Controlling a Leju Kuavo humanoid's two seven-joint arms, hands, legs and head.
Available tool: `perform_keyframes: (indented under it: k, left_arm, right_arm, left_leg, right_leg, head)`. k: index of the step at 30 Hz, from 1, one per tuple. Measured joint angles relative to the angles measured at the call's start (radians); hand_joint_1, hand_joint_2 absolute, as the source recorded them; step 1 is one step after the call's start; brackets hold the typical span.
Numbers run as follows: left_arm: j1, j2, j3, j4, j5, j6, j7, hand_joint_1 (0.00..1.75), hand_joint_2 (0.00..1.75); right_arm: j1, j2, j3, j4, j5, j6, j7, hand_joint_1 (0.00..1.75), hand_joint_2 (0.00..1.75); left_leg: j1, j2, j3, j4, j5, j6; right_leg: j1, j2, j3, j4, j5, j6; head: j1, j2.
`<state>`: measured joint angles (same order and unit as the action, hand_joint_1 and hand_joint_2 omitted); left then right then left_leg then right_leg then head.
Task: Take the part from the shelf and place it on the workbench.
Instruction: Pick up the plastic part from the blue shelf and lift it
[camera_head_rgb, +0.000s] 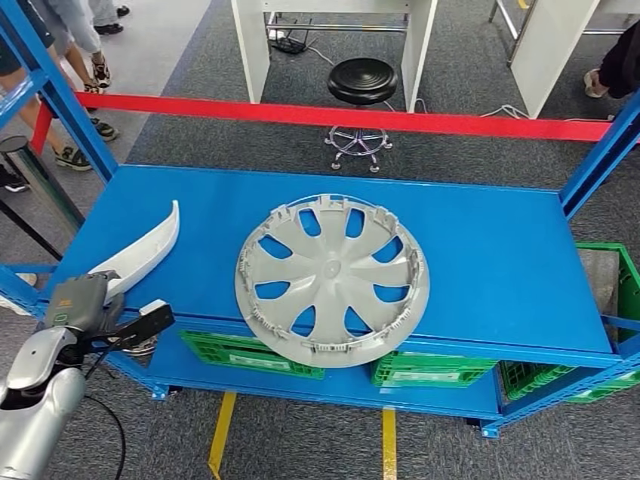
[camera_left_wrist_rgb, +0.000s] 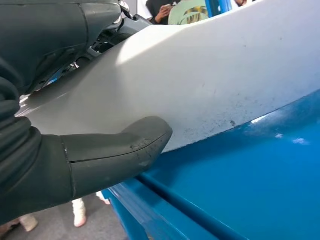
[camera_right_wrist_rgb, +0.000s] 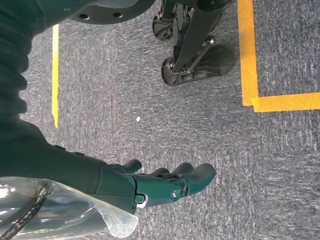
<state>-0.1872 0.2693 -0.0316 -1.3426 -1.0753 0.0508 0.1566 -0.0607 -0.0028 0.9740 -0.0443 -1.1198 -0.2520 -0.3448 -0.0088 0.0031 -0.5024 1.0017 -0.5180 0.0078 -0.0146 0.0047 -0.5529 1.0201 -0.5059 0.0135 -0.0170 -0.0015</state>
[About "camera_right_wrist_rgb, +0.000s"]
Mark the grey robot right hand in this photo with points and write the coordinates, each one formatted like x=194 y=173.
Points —
x=75 y=172

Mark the clear plastic film cover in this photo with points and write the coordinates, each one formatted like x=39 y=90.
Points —
x=75 y=215

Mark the yellow floor tape strip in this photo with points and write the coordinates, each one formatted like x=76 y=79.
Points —
x=55 y=76

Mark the black round robot plate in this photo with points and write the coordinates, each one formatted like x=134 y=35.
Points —
x=107 y=11

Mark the floor tape corner mark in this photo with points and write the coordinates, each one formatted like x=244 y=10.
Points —
x=247 y=49

